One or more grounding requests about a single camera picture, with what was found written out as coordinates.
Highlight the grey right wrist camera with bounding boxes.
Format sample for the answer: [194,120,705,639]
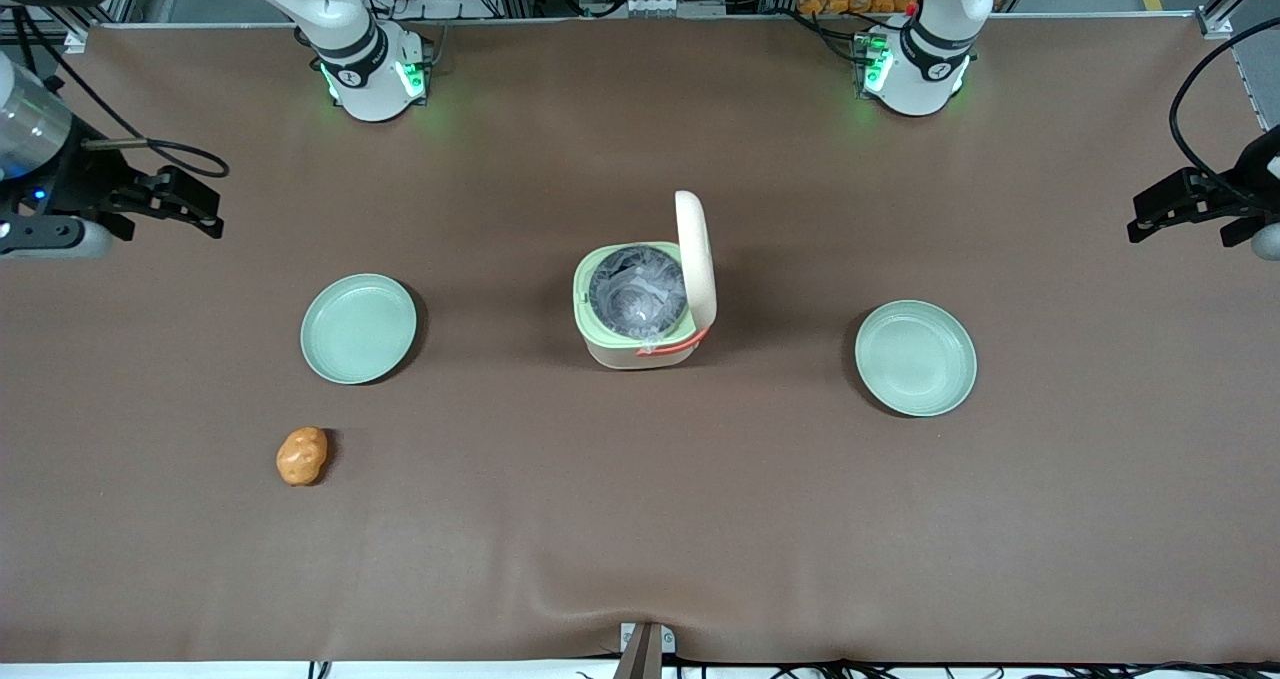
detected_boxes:
[0,217,116,260]

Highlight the cream green rice cooker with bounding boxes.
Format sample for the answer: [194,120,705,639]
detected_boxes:
[572,190,719,371]

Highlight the grey inner cooker pot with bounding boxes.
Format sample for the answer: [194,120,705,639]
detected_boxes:
[588,244,688,340]

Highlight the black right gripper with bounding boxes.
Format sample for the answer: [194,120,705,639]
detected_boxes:
[0,139,224,241]

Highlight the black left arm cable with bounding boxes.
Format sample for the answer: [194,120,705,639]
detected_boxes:
[1169,19,1280,210]

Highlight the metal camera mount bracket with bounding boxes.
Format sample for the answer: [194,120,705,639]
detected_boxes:
[618,622,677,679]

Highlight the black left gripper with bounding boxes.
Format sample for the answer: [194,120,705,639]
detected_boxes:
[1127,127,1280,249]

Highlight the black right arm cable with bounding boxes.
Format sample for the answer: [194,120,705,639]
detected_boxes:
[10,4,231,180]

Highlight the brown table cover sheet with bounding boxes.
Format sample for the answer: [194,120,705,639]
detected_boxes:
[0,16,1280,665]

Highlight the pale green round plate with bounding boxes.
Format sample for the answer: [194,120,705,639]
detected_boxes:
[854,300,978,418]
[300,273,418,386]

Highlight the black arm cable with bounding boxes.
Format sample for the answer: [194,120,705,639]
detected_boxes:
[10,4,231,180]
[1169,19,1280,210]

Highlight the orange potato toy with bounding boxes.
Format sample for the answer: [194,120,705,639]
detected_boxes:
[276,426,329,487]

